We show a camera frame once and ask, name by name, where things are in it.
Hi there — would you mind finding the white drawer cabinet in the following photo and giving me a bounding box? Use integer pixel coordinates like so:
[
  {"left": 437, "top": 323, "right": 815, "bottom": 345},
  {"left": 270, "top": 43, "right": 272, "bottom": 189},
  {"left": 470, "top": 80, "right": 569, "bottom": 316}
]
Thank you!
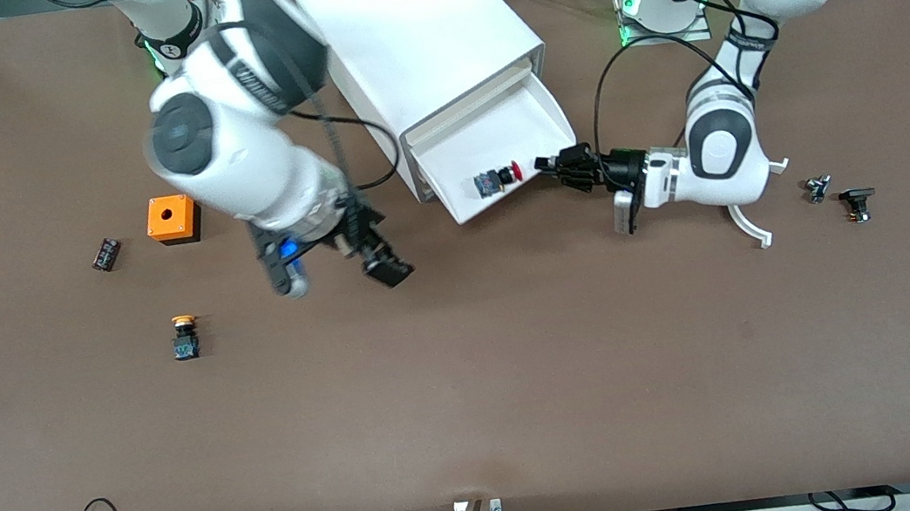
[{"left": 294, "top": 0, "right": 565, "bottom": 217}]

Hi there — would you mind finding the white curved handle bracket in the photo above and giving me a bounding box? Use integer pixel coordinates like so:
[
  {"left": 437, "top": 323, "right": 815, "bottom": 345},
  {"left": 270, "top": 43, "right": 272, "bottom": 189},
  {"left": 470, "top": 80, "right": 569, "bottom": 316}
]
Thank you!
[{"left": 720, "top": 157, "right": 799, "bottom": 254}]

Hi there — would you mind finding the orange button enclosure box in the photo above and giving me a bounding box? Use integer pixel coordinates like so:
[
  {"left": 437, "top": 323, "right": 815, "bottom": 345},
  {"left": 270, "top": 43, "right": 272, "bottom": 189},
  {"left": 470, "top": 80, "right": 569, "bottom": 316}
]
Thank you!
[{"left": 142, "top": 191, "right": 205, "bottom": 249}]

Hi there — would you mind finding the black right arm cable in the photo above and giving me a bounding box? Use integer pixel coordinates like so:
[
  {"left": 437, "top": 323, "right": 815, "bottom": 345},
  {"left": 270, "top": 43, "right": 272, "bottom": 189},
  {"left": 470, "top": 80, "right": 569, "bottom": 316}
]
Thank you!
[{"left": 209, "top": 2, "right": 408, "bottom": 232}]

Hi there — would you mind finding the white drawer tray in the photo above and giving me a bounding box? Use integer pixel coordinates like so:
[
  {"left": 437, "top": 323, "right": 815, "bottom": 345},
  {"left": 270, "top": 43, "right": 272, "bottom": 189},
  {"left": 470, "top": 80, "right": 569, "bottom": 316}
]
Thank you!
[{"left": 398, "top": 69, "right": 587, "bottom": 231}]

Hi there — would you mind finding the small grey metal component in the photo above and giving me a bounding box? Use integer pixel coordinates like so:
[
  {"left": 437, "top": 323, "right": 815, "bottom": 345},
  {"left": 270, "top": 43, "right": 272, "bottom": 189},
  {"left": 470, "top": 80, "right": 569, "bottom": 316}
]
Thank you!
[{"left": 803, "top": 174, "right": 835, "bottom": 206}]

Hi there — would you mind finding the red mushroom push button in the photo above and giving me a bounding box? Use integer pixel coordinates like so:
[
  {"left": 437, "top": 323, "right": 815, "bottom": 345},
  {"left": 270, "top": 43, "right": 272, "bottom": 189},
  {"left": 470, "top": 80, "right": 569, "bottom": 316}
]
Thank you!
[{"left": 472, "top": 160, "right": 526, "bottom": 200}]

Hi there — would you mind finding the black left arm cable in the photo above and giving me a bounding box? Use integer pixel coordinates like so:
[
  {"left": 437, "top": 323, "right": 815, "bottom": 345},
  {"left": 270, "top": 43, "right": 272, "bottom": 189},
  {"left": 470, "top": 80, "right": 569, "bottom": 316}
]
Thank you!
[{"left": 576, "top": 0, "right": 794, "bottom": 163}]

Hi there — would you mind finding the yellow mushroom push button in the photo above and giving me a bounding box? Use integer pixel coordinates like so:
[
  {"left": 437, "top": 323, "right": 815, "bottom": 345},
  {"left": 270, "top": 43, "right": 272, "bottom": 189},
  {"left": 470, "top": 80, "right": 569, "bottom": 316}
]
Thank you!
[{"left": 169, "top": 312, "right": 204, "bottom": 362}]

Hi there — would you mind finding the small black switch component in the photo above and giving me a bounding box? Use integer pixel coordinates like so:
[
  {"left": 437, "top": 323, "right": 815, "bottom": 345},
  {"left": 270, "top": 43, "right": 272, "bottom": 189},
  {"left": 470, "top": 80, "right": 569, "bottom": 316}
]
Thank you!
[{"left": 838, "top": 185, "right": 880, "bottom": 227}]

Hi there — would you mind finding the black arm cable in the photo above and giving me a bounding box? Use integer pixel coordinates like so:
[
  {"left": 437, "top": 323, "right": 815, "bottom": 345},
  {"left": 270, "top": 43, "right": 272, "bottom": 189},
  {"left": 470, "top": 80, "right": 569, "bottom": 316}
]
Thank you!
[
  {"left": 209, "top": 2, "right": 408, "bottom": 232},
  {"left": 576, "top": 0, "right": 794, "bottom": 163}
]

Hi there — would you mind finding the dark cylindrical capacitor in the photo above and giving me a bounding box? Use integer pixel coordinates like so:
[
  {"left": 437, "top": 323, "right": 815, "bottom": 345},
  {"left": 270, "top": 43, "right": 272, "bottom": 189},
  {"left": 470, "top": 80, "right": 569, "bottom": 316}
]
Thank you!
[{"left": 88, "top": 236, "right": 126, "bottom": 274}]

